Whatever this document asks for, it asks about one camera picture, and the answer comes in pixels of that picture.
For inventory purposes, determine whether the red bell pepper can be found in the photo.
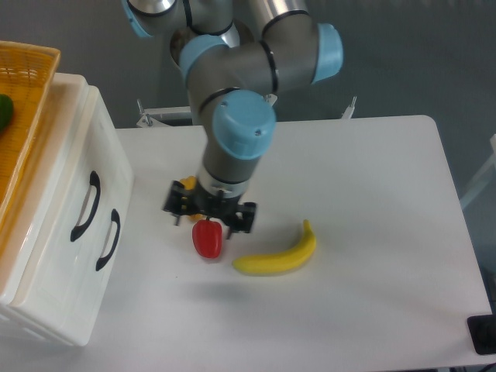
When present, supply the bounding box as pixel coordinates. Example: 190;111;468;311
192;219;222;259

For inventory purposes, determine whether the yellow banana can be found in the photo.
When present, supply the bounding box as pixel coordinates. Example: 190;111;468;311
232;219;317;276

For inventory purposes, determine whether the white drawer cabinet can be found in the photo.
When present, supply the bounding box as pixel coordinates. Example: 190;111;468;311
0;71;135;346

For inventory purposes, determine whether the orange plastic basket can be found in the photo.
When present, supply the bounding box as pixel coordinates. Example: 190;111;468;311
1;40;60;223

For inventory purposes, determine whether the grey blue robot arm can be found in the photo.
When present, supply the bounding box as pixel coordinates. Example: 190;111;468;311
122;1;343;233

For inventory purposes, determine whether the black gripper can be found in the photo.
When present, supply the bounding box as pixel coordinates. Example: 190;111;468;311
162;181;257;239

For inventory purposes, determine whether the black device at edge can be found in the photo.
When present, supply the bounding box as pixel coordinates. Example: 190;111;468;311
467;315;495;355

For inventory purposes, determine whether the yellow bell pepper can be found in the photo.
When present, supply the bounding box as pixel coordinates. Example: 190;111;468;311
179;175;203;222

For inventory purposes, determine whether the green bell pepper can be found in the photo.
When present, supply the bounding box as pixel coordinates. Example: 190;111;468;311
0;94;14;132

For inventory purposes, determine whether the white metal table bracket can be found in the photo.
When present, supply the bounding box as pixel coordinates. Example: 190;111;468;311
136;98;193;128

